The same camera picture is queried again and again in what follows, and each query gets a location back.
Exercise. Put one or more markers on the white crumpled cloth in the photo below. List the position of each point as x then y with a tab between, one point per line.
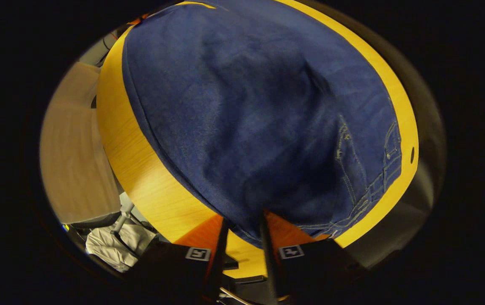
111	248

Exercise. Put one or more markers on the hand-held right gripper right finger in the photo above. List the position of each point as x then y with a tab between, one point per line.
270	258

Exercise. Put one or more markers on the beige chair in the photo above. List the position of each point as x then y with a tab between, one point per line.
77	148

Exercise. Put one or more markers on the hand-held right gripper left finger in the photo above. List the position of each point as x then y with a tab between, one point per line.
222	254

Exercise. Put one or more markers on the blue denim jeans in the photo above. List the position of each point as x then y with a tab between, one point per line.
246	106

